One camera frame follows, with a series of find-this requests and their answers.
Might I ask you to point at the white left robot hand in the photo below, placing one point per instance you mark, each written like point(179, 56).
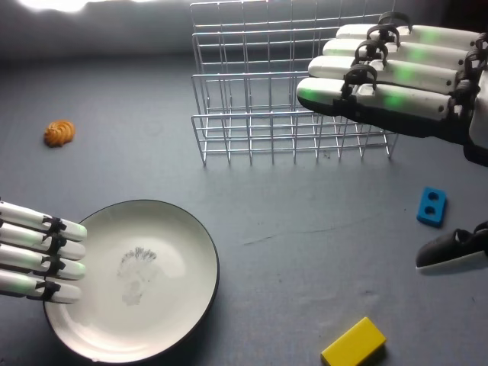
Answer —
point(30, 248)

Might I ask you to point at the yellow rectangular block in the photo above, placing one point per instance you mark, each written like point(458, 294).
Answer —
point(354, 343)

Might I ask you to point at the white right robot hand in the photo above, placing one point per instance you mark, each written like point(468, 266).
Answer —
point(400, 103)

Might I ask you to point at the orange swirl cookie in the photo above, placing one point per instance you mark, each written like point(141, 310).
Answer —
point(60, 133)

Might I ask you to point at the blue block with two holes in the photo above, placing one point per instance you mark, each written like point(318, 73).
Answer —
point(431, 217)

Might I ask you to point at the white plate with black rim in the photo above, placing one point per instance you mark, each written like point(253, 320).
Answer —
point(152, 305)

